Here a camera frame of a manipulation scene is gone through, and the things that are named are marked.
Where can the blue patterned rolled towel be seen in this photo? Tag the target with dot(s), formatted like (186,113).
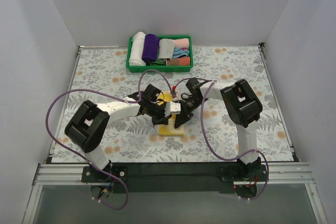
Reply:
(180,52)

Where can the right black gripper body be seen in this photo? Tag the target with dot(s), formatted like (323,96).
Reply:
(185,109)

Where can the floral table mat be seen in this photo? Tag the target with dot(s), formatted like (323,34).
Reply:
(102,72)

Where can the green plastic tray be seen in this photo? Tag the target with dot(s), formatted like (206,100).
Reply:
(162,68)

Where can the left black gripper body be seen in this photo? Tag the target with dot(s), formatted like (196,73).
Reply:
(159,113)

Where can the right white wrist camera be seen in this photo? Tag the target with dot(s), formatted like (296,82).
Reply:
(175,95)

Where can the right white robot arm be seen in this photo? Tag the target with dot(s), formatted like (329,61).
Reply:
(244,109)

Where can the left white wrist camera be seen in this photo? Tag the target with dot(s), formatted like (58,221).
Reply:
(172,108)

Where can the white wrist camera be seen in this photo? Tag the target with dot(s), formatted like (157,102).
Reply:
(175,95)
(172,108)

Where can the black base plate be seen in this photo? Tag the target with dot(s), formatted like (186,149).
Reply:
(181,177)

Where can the pink rolled towel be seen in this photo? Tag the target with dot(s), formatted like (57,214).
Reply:
(181,43)

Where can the aluminium frame rail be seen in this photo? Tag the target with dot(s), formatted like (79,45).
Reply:
(85,174)

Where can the brown rolled towel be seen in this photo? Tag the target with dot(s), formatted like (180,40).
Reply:
(179,62)

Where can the grey towel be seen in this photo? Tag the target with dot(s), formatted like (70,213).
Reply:
(166,49)

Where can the white rolled towel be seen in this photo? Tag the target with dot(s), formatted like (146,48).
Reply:
(137,50)

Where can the green rolled towel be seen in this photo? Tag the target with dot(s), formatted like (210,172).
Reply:
(158,63)

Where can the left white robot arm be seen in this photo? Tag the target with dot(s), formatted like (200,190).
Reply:
(87,127)

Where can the yellow towel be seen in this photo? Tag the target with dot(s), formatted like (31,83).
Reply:
(169,130)

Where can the purple rolled towel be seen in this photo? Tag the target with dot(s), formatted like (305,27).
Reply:
(150,49)

